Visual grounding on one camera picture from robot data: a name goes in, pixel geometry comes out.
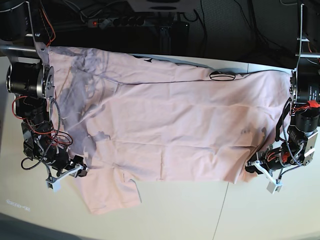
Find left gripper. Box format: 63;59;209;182
244;147;296;175

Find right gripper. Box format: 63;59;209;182
47;150;89;177

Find pink T-shirt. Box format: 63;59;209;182
49;46;291;215

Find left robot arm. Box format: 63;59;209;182
245;0;320;177

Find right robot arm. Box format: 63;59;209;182
0;0;88;183

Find black power strip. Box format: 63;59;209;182
87;16;146;30

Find black box under table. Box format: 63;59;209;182
171;21;190;41

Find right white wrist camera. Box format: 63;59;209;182
45;163;85;192

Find grey hanging cable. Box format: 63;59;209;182
279;0;305;6

